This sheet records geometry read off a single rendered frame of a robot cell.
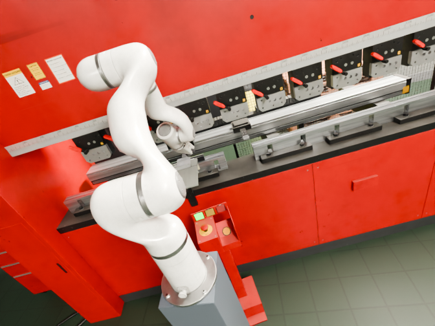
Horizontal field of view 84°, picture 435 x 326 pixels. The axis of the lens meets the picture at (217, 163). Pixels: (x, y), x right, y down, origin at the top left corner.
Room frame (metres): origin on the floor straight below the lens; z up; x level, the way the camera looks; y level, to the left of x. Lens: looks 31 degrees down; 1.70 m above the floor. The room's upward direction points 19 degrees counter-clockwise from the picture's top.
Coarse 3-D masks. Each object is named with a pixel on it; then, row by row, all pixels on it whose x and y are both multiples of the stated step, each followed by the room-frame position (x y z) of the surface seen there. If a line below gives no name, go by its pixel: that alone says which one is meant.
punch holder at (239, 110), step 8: (240, 88) 1.22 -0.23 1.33; (216, 96) 1.23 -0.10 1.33; (224, 96) 1.22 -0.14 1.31; (232, 96) 1.22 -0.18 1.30; (240, 96) 1.22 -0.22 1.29; (224, 104) 1.22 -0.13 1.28; (232, 104) 1.22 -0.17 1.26; (240, 104) 1.22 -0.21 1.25; (224, 112) 1.23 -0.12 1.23; (232, 112) 1.24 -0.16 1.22; (240, 112) 1.22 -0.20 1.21; (248, 112) 1.21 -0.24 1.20; (224, 120) 1.22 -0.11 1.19; (232, 120) 1.22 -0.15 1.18
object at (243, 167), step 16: (384, 128) 1.12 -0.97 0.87; (400, 128) 1.07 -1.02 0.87; (416, 128) 1.04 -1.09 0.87; (432, 128) 1.03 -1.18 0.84; (320, 144) 1.17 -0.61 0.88; (336, 144) 1.12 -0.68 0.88; (352, 144) 1.07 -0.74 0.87; (368, 144) 1.06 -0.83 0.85; (240, 160) 1.28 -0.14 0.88; (256, 160) 1.22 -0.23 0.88; (288, 160) 1.12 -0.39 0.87; (304, 160) 1.09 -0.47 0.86; (320, 160) 1.08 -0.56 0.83; (224, 176) 1.18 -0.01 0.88; (240, 176) 1.13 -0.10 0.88; (256, 176) 1.11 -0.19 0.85; (64, 224) 1.23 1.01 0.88; (80, 224) 1.20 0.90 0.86
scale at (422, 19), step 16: (432, 16) 1.14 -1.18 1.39; (384, 32) 1.16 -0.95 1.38; (320, 48) 1.18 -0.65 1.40; (336, 48) 1.18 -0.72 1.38; (272, 64) 1.20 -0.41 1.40; (288, 64) 1.20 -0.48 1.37; (224, 80) 1.22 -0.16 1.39; (176, 96) 1.24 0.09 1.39; (80, 128) 1.29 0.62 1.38; (16, 144) 1.32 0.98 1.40; (32, 144) 1.31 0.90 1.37
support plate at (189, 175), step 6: (192, 162) 1.23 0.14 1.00; (186, 168) 1.19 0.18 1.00; (192, 168) 1.17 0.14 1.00; (180, 174) 1.15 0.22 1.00; (186, 174) 1.13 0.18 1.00; (192, 174) 1.11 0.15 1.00; (186, 180) 1.07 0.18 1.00; (192, 180) 1.05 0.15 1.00; (186, 186) 1.02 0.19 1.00; (192, 186) 1.01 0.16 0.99
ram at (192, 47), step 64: (0, 0) 1.29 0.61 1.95; (64, 0) 1.27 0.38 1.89; (128, 0) 1.25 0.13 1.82; (192, 0) 1.23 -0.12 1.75; (256, 0) 1.21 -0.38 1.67; (320, 0) 1.18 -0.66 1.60; (384, 0) 1.16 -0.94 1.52; (0, 64) 1.30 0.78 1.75; (192, 64) 1.23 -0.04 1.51; (256, 64) 1.21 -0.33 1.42; (0, 128) 1.32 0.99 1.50; (64, 128) 1.30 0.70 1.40
